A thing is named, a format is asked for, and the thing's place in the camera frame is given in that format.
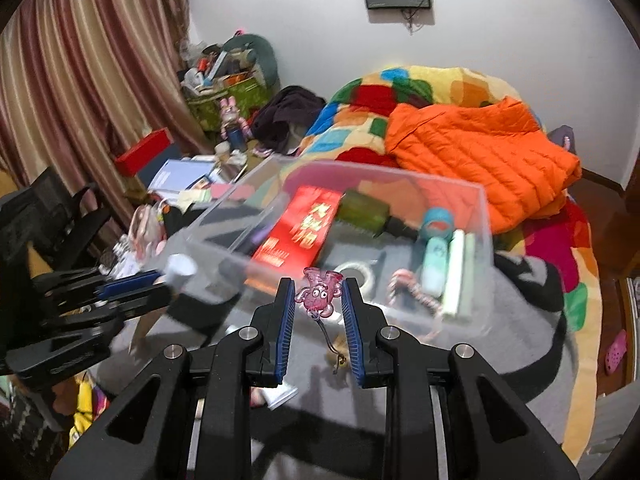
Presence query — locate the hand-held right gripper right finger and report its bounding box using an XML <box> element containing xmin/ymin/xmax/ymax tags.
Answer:
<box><xmin>341</xmin><ymin>277</ymin><xmax>581</xmax><ymax>480</ymax></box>

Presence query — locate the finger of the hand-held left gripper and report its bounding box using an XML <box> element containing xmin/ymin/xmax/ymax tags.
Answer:
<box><xmin>41</xmin><ymin>284</ymin><xmax>172</xmax><ymax>334</ymax></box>
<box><xmin>32</xmin><ymin>266</ymin><xmax>162</xmax><ymax>307</ymax></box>

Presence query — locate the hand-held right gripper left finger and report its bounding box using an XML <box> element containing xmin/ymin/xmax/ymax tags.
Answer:
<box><xmin>50</xmin><ymin>277</ymin><xmax>297</xmax><ymax>480</ymax></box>

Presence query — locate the pink translucent keychain charm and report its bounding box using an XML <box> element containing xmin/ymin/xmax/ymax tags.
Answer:
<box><xmin>295</xmin><ymin>267</ymin><xmax>351</xmax><ymax>376</ymax></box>

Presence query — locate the white tape roll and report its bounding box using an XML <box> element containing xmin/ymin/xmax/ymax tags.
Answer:
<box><xmin>334</xmin><ymin>260</ymin><xmax>378</xmax><ymax>293</ymax></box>

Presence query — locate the pink white braided rope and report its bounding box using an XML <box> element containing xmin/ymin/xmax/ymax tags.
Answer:
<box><xmin>389</xmin><ymin>269</ymin><xmax>451</xmax><ymax>333</ymax></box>

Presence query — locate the clear plastic storage box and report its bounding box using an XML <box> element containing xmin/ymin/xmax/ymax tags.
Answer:
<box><xmin>182</xmin><ymin>154</ymin><xmax>496</xmax><ymax>341</ymax></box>

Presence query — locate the red gift box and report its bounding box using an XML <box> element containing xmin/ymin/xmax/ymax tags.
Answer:
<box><xmin>250</xmin><ymin>186</ymin><xmax>343</xmax><ymax>268</ymax></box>

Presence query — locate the mint green tube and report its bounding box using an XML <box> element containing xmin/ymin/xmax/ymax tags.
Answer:
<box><xmin>420</xmin><ymin>235</ymin><xmax>448</xmax><ymax>297</ymax></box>

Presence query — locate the green spray bottle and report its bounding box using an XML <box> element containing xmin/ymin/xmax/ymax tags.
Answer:
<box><xmin>334</xmin><ymin>189</ymin><xmax>421</xmax><ymax>241</ymax></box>

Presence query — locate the teal tape roll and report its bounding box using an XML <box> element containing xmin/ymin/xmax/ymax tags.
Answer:
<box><xmin>419</xmin><ymin>206</ymin><xmax>455</xmax><ymax>241</ymax></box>

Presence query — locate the pink pouch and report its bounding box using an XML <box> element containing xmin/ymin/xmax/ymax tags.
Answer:
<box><xmin>129</xmin><ymin>205</ymin><xmax>166</xmax><ymax>261</ymax></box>

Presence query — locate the yellow printed bag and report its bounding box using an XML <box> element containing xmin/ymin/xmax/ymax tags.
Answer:
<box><xmin>70</xmin><ymin>380</ymin><xmax>108</xmax><ymax>446</ymax></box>

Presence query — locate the white stick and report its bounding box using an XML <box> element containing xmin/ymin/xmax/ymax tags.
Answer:
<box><xmin>442</xmin><ymin>230</ymin><xmax>466</xmax><ymax>317</ymax></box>

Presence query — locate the white booklet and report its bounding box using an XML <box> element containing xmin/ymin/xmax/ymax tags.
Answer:
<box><xmin>148</xmin><ymin>159</ymin><xmax>218</xmax><ymax>193</ymax></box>

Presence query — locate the black chair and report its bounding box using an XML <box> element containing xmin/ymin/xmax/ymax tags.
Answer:
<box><xmin>0</xmin><ymin>167</ymin><xmax>113</xmax><ymax>271</ymax></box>

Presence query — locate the pale green stick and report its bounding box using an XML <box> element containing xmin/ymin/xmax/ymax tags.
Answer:
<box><xmin>457</xmin><ymin>232</ymin><xmax>479</xmax><ymax>321</ymax></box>

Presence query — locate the dark blue notebook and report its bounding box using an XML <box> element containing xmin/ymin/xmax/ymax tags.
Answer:
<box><xmin>137</xmin><ymin>142</ymin><xmax>186</xmax><ymax>186</ymax></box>

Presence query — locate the grey and black blanket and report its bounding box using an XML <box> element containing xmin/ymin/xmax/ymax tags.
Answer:
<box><xmin>85</xmin><ymin>252</ymin><xmax>576</xmax><ymax>480</ymax></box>

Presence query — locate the dark blue bottle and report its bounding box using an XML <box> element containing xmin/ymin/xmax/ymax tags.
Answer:
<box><xmin>226</xmin><ymin>122</ymin><xmax>248</xmax><ymax>153</ymax></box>

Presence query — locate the pink bunny toy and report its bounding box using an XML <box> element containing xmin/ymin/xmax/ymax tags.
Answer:
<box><xmin>219</xmin><ymin>96</ymin><xmax>251</xmax><ymax>133</ymax></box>

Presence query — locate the orange down jacket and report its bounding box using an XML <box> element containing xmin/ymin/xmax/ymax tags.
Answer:
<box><xmin>385</xmin><ymin>96</ymin><xmax>583</xmax><ymax>235</ymax></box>

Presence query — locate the striped pink beige curtain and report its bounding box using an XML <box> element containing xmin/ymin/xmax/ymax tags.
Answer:
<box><xmin>0</xmin><ymin>0</ymin><xmax>221</xmax><ymax>211</ymax></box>

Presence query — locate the dark clothes pile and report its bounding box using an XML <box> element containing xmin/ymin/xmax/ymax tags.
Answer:
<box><xmin>250</xmin><ymin>85</ymin><xmax>327</xmax><ymax>156</ymax></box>

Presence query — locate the green storage bin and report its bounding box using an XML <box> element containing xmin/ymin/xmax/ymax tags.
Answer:
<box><xmin>185</xmin><ymin>77</ymin><xmax>268</xmax><ymax>133</ymax></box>

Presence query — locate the colourful patchwork blanket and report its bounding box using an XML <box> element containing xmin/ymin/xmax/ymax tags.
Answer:
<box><xmin>297</xmin><ymin>65</ymin><xmax>603</xmax><ymax>461</ymax></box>

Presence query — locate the grey green cushion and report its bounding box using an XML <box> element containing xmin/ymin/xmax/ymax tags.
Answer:
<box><xmin>222</xmin><ymin>34</ymin><xmax>278</xmax><ymax>88</ymax></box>

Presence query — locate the pink clog shoe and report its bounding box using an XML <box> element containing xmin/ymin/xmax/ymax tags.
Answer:
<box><xmin>605</xmin><ymin>329</ymin><xmax>628</xmax><ymax>376</ymax></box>

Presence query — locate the grey purple cloth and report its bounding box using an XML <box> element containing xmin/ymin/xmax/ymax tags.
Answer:
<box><xmin>547</xmin><ymin>125</ymin><xmax>576</xmax><ymax>151</ymax></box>

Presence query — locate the black monitor cable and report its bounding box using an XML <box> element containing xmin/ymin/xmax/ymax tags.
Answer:
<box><xmin>400</xmin><ymin>6</ymin><xmax>427</xmax><ymax>36</ymax></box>

